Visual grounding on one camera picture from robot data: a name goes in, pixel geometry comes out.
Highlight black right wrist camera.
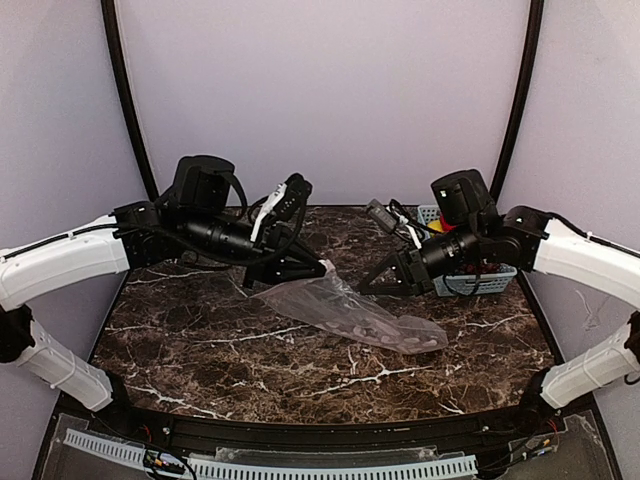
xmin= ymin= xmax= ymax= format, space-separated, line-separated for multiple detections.
xmin=365 ymin=199 xmax=399 ymax=235

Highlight black frame post right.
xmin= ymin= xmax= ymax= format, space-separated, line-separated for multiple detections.
xmin=489 ymin=0 xmax=545 ymax=202

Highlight dark purple grapes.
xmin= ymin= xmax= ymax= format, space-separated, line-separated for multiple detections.
xmin=456 ymin=263 xmax=502 ymax=275

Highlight black frame post left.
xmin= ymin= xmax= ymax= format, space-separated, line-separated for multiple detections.
xmin=100 ymin=0 xmax=159 ymax=201

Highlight black frame post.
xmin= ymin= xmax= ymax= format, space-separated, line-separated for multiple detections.
xmin=489 ymin=0 xmax=545 ymax=202
xmin=100 ymin=0 xmax=159 ymax=201

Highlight red apple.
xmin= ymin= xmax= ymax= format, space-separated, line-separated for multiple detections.
xmin=439 ymin=216 xmax=454 ymax=231

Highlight light blue cable duct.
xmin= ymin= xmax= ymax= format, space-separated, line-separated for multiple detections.
xmin=63 ymin=428 xmax=478 ymax=479

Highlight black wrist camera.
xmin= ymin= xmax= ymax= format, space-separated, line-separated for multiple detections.
xmin=365 ymin=199 xmax=399 ymax=235
xmin=250 ymin=173 xmax=312 ymax=244

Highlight clear zip top bag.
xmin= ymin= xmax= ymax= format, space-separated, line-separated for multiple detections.
xmin=255 ymin=260 xmax=448 ymax=355

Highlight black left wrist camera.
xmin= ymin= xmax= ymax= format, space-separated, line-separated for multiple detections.
xmin=250 ymin=173 xmax=312 ymax=244

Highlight light blue perforated basket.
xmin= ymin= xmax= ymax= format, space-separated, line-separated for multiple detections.
xmin=416 ymin=204 xmax=518 ymax=297

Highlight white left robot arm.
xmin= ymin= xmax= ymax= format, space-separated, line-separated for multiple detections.
xmin=1 ymin=202 xmax=326 ymax=414

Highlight black front rail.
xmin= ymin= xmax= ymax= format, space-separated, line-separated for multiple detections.
xmin=90 ymin=407 xmax=565 ymax=469

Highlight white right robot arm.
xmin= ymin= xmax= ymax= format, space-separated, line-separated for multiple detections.
xmin=358 ymin=206 xmax=639 ymax=416

